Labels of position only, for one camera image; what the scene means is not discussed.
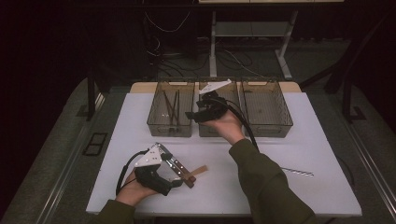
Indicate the transparent grey plastic bin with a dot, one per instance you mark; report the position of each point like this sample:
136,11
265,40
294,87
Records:
266,109
158,109
236,93

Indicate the person's left hand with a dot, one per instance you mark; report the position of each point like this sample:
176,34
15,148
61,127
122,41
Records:
132,193

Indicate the black stand post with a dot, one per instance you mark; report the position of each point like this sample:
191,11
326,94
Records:
91,96
347,99

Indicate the black chopstick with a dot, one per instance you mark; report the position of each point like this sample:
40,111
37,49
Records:
173,109
168,105

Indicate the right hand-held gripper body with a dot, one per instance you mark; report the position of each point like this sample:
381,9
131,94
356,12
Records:
214,109

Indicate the dark metal spoon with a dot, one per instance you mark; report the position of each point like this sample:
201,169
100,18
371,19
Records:
299,172

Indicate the light wooden spoon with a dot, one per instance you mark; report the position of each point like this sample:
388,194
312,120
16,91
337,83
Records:
199,170

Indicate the aluminium rail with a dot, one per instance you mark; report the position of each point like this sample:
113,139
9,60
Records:
373,169
64,174

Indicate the white metal desk frame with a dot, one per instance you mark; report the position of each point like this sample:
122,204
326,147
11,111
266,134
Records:
213,46

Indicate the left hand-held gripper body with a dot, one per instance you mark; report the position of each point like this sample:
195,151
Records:
149,179

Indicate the person's right hand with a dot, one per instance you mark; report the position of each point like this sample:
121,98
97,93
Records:
229,127

